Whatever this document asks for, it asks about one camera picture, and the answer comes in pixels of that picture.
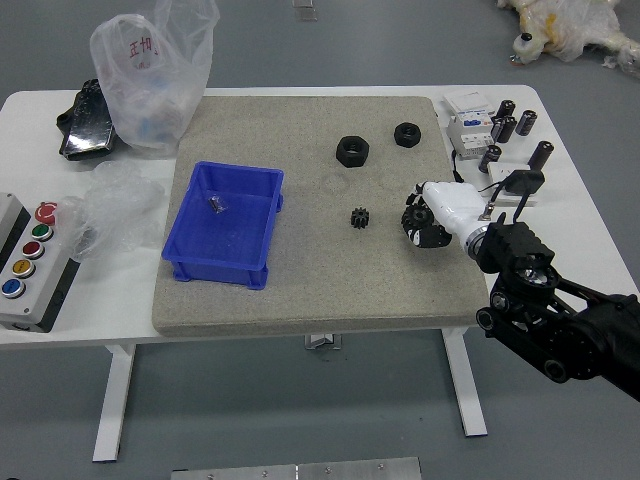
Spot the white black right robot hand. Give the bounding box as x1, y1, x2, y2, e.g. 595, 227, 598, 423
401, 180, 495, 251

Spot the large black gear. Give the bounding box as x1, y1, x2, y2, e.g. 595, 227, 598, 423
402, 204, 434, 236

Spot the big black hex nut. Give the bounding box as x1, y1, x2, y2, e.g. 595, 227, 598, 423
335, 134, 373, 169

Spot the small black hex nut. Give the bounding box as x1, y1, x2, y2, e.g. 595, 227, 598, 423
393, 121, 423, 148

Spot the grey push-button control box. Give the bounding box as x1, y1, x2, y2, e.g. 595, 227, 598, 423
0, 192, 82, 334

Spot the white circuit breaker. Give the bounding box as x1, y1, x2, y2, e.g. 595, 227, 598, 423
442, 91, 495, 162

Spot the white table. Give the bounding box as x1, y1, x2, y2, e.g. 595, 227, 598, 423
0, 84, 640, 463

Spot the grey-brown foam mat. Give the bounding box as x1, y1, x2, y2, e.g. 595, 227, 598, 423
151, 95, 490, 337

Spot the white table leg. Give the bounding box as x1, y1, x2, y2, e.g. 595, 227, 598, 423
92, 343, 138, 463
441, 329, 488, 438

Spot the plush toy in plastic wrap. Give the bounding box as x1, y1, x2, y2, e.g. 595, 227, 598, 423
496, 0, 640, 80

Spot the blue plastic bin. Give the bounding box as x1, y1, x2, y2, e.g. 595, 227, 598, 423
161, 160, 285, 292

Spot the small metal floor plate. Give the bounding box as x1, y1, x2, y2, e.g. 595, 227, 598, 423
291, 0, 319, 22

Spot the grey metal plate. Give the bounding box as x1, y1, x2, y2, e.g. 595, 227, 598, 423
170, 456, 423, 480

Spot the white plastic bag red print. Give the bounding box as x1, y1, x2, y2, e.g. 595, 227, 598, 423
89, 0, 222, 160

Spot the crumpled clear plastic bag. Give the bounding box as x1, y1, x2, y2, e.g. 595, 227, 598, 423
58, 159, 166, 262

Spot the black glossy pouch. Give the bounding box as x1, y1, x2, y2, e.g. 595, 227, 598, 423
55, 78, 118, 163

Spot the black plug with cord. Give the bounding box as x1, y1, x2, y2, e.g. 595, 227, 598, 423
479, 169, 546, 222

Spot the silver metal bracket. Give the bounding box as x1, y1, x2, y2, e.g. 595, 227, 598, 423
304, 333, 343, 351

